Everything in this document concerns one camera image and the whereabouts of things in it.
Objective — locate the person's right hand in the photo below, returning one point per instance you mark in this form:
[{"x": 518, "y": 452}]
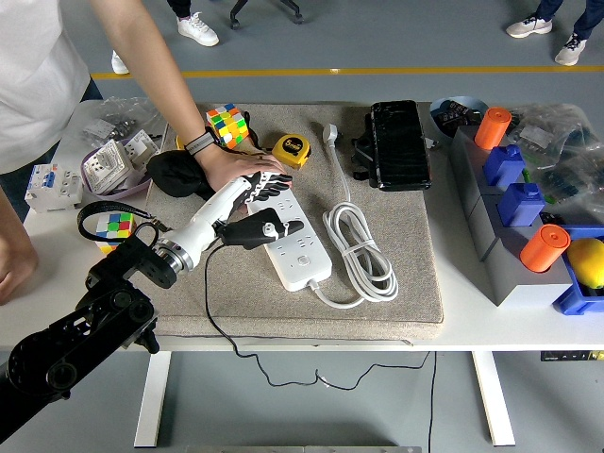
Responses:
[{"x": 14, "y": 269}]

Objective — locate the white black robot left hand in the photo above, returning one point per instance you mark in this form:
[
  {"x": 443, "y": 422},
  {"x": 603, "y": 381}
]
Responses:
[{"x": 212, "y": 212}]

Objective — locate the person's left hand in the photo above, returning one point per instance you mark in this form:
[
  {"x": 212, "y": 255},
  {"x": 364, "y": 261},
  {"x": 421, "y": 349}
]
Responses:
[{"x": 226, "y": 165}]

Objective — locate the black plug adapter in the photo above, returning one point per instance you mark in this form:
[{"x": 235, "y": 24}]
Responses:
[{"x": 264, "y": 214}]

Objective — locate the white power strip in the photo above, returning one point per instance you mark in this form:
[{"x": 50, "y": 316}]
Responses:
[{"x": 302, "y": 259}]

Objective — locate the person's left forearm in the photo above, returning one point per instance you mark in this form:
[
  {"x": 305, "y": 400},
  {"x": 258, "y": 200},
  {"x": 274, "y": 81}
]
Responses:
[{"x": 160, "y": 80}]

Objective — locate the person's right forearm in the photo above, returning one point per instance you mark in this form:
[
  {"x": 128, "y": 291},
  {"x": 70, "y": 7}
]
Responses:
[{"x": 7, "y": 212}]

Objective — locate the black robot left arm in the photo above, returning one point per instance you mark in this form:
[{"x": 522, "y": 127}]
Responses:
[{"x": 94, "y": 321}]

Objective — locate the grey black wristband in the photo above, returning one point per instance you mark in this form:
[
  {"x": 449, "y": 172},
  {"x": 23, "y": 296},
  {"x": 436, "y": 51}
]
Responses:
[{"x": 200, "y": 144}]

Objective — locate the large colourful puzzle cube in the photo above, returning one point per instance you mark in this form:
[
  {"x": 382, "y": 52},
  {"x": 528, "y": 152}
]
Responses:
[{"x": 226, "y": 125}]

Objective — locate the yellow tape measure black label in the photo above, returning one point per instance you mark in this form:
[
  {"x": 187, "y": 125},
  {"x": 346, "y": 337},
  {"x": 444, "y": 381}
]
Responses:
[{"x": 180, "y": 141}]

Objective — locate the black cloth pouch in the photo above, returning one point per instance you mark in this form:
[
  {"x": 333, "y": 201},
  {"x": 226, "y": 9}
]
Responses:
[{"x": 172, "y": 172}]

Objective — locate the yellow tape measure 5m label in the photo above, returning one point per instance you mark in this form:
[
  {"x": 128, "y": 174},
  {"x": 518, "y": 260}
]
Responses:
[{"x": 290, "y": 148}]

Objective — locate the white circuit breaker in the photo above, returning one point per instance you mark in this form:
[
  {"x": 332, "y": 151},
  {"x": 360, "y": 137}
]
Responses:
[{"x": 52, "y": 189}]

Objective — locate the purple bowl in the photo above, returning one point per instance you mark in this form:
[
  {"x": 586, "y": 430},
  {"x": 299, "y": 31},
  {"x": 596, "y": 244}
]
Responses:
[{"x": 118, "y": 193}]

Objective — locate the small colourful puzzle cube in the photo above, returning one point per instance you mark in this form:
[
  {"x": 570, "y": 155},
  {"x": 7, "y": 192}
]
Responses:
[{"x": 115, "y": 224}]

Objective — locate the grey-brown mat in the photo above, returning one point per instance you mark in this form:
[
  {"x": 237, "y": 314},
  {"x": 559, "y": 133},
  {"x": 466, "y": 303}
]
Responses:
[{"x": 264, "y": 311}]

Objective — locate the clear plastic parts bag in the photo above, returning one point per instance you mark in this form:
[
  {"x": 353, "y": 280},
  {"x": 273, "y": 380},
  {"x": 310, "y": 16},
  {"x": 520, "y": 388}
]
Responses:
[
  {"x": 580, "y": 170},
  {"x": 552, "y": 118},
  {"x": 113, "y": 113}
]

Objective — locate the black office chair base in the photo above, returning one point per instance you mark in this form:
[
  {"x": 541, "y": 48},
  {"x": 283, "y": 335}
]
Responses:
[{"x": 298, "y": 18}]

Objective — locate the black glossy phone case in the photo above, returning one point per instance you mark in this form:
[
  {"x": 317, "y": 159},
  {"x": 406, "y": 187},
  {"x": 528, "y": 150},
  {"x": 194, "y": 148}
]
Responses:
[{"x": 401, "y": 146}]

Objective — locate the white table leg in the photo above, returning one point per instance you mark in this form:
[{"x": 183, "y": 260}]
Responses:
[
  {"x": 151, "y": 401},
  {"x": 495, "y": 401}
]

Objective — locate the person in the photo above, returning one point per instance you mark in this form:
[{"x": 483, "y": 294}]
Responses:
[
  {"x": 33, "y": 71},
  {"x": 528, "y": 26}
]

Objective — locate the black small electronic parts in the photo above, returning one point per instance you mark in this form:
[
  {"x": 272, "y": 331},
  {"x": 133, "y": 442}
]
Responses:
[{"x": 453, "y": 113}]

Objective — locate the light blue bowl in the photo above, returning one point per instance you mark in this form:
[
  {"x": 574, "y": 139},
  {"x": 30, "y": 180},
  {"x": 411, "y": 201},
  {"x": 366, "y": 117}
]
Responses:
[{"x": 467, "y": 100}]

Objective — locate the orange cylinder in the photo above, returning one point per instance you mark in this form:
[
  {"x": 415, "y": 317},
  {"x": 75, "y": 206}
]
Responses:
[
  {"x": 493, "y": 129},
  {"x": 542, "y": 250}
]

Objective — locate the blue plastic block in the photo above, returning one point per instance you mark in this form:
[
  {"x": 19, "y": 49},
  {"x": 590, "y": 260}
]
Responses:
[
  {"x": 504, "y": 167},
  {"x": 521, "y": 207}
]

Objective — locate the grey block base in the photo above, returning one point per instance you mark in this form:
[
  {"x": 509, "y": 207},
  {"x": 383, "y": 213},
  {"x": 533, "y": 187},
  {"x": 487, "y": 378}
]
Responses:
[{"x": 519, "y": 288}]

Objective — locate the blue plastic bin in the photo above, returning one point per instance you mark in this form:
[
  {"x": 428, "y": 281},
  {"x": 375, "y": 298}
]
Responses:
[{"x": 573, "y": 297}]

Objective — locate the yellow lemon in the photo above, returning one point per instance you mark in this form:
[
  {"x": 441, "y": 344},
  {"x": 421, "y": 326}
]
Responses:
[{"x": 587, "y": 264}]

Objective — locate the black table control panel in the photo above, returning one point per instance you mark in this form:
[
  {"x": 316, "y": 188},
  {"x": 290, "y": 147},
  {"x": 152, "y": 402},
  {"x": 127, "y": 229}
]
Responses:
[{"x": 561, "y": 356}]

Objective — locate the white wall socket panel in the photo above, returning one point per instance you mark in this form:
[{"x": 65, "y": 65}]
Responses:
[
  {"x": 139, "y": 144},
  {"x": 106, "y": 162}
]

